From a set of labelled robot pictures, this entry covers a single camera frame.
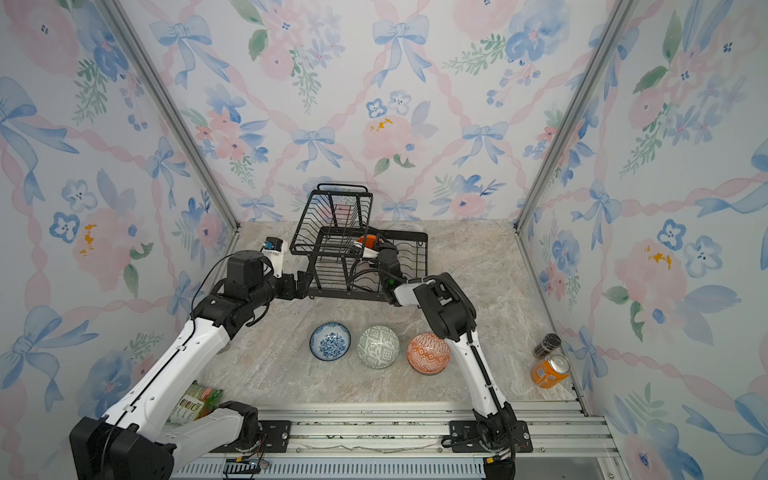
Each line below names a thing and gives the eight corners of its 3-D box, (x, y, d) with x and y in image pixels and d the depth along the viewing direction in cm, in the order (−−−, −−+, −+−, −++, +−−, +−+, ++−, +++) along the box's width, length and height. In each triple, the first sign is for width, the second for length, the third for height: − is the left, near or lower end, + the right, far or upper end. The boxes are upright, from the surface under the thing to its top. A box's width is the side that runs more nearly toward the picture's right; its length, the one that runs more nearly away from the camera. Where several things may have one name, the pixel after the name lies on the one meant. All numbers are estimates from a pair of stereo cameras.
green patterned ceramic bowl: (358, 369, 87) (356, 359, 81) (360, 336, 93) (358, 325, 87) (398, 369, 87) (399, 359, 81) (398, 336, 93) (399, 325, 87)
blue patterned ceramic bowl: (310, 362, 88) (307, 355, 84) (316, 329, 94) (312, 322, 90) (348, 362, 88) (346, 355, 84) (351, 329, 94) (349, 322, 90)
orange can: (532, 390, 83) (551, 377, 74) (526, 369, 87) (543, 354, 78) (554, 390, 83) (575, 377, 74) (547, 369, 87) (566, 354, 78)
